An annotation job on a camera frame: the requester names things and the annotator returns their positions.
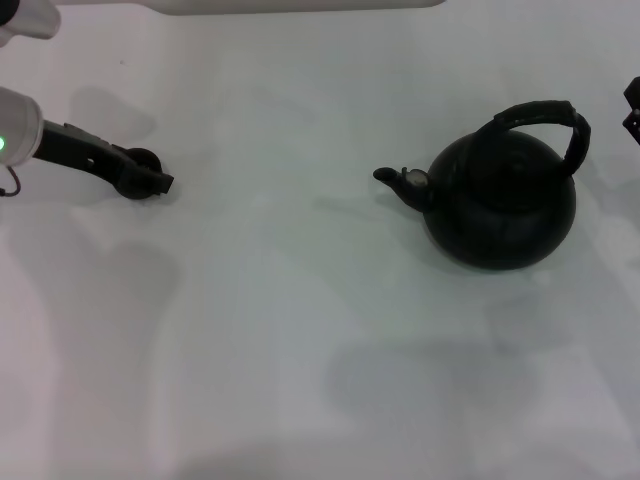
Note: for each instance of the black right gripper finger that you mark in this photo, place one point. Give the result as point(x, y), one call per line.
point(635, 107)

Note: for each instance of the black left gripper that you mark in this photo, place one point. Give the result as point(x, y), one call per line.
point(75, 147)

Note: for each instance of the small black teacup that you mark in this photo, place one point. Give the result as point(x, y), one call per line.
point(135, 192)

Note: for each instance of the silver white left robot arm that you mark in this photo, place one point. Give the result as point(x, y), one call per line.
point(17, 127)

